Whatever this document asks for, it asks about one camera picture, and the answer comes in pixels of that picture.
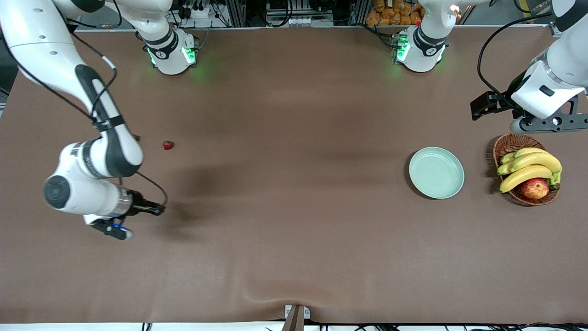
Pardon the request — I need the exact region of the mint green round plate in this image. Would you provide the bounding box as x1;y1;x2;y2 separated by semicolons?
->
408;147;465;200

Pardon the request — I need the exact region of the brown wicker basket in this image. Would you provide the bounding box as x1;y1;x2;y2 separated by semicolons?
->
492;133;561;206

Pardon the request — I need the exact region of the small greenish yellow banana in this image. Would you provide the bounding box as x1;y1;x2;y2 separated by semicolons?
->
500;147;549;165

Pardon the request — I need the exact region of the red yellow apple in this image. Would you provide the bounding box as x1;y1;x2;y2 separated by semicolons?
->
520;178;550;200

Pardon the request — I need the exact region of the orange bread rolls pile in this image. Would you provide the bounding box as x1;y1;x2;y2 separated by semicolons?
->
366;0;425;26

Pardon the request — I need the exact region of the white power strip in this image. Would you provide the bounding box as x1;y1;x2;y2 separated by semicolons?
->
177;4;213;20

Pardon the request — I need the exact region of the white terminal strip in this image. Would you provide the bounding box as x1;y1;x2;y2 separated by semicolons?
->
288;17;334;27

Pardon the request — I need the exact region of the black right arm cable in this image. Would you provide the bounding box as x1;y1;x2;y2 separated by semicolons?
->
0;0;168;214

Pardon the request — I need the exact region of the aluminium frame post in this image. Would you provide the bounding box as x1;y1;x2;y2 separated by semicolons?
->
350;0;371;26
225;0;247;27

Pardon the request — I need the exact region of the grey metal mount bracket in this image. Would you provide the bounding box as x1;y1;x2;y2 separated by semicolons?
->
281;304;311;331

